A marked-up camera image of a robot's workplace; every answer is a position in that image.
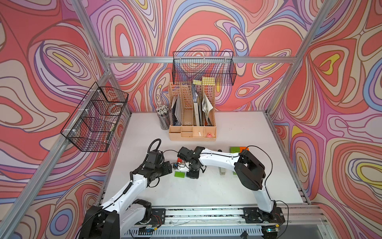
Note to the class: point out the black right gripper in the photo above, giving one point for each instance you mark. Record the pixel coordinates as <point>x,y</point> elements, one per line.
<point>190,175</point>

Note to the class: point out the beige desk organizer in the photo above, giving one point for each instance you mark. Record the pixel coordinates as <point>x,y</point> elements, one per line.
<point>192,112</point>

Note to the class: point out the yellow sticky note block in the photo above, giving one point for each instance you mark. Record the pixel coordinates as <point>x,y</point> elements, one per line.
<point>210,81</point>

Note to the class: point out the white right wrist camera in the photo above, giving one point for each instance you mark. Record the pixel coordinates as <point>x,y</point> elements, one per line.
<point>181,167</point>

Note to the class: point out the clear cup of pencils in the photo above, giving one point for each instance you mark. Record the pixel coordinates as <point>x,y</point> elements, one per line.
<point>163,114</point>

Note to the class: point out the back black wire basket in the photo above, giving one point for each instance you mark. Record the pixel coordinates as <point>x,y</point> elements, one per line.
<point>192,65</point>

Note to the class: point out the left black wire basket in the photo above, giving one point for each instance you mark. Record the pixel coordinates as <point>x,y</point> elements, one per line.
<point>92,126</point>

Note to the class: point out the green block long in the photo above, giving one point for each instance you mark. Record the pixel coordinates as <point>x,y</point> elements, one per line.
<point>235,149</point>

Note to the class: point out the black wire basket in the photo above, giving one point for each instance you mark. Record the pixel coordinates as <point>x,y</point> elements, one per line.
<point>92,126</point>
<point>192,65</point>

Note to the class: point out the metal base rail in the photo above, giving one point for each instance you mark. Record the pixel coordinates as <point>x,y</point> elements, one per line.
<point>209,221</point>

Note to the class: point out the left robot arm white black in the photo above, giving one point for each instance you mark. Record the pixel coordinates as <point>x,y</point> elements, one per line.
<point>114,218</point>

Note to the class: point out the orange block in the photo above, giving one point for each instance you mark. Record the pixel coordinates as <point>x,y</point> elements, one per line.
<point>243,149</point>

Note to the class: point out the black white stapler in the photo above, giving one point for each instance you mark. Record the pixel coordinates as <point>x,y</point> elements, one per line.
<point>222,171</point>

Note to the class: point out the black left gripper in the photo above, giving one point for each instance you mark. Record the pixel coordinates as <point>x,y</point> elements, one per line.
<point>167,168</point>

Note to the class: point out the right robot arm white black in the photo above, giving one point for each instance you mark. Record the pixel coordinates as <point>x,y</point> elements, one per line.
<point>250,171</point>

